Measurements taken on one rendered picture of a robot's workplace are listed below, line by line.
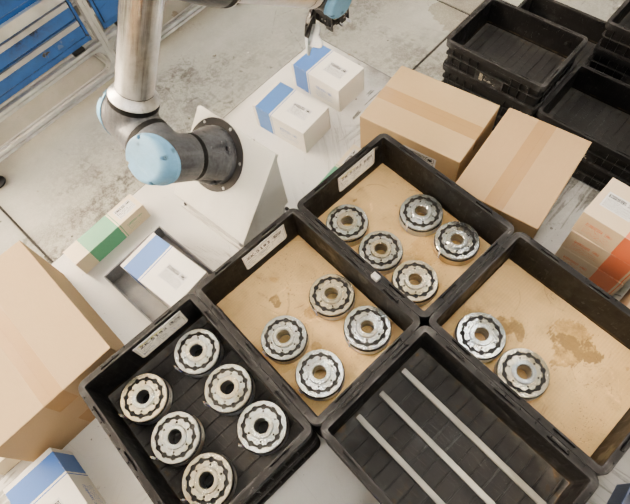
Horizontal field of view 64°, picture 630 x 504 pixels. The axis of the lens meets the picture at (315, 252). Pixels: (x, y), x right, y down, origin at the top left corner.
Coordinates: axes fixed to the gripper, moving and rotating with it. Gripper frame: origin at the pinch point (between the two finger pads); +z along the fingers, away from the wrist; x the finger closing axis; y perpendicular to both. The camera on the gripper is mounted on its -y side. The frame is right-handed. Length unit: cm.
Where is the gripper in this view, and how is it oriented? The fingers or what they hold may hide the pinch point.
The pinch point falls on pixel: (323, 40)
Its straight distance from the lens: 160.3
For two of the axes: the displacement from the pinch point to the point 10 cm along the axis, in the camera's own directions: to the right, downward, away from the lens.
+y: 7.4, 5.7, -3.6
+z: 0.9, 4.5, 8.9
